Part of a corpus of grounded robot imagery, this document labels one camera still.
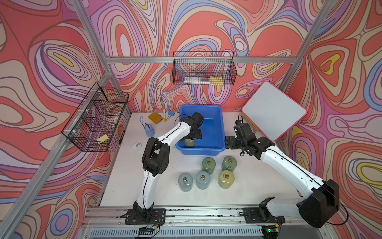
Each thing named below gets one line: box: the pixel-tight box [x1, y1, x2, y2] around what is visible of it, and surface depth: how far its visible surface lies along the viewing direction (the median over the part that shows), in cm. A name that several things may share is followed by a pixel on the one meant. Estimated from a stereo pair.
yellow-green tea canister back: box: [217, 170, 235, 190], surface depth 80 cm
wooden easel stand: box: [241, 111, 260, 133], surface depth 108 cm
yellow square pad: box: [148, 112, 164, 124], surface depth 118 cm
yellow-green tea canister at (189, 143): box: [184, 138, 195, 148], surface depth 100 cm
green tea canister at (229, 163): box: [221, 155, 238, 173], surface depth 86 cm
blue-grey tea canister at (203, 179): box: [195, 170, 211, 190], surface depth 80 cm
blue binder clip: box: [166, 110, 176, 121], surface depth 121 cm
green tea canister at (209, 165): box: [201, 156, 217, 175], surface depth 85 cm
